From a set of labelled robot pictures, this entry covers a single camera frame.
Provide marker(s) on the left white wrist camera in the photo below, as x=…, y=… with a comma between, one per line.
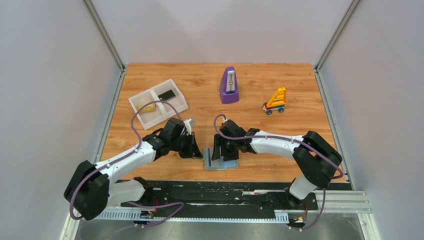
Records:
x=189, y=123

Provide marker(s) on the purple metronome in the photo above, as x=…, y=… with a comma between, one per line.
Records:
x=228, y=88

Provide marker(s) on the white two-compartment tray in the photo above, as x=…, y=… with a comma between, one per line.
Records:
x=164, y=109

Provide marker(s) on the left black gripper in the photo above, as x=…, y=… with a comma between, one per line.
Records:
x=193, y=150

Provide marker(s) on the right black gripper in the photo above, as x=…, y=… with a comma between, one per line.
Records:
x=227, y=156

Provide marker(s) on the black card in tray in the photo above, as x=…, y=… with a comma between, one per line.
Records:
x=167, y=95

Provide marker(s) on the green card holder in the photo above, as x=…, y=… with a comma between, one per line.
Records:
x=218, y=164

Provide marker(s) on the gold card in tray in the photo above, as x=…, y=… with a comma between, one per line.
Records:
x=146, y=107

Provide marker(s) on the aluminium slotted rail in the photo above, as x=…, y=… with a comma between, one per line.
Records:
x=205, y=205

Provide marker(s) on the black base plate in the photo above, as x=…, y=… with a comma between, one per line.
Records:
x=309, y=204

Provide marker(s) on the yellow toy car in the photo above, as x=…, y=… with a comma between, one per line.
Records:
x=277, y=102

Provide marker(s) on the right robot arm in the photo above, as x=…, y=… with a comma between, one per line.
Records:
x=317, y=160

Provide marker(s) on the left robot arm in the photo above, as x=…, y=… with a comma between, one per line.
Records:
x=95, y=187

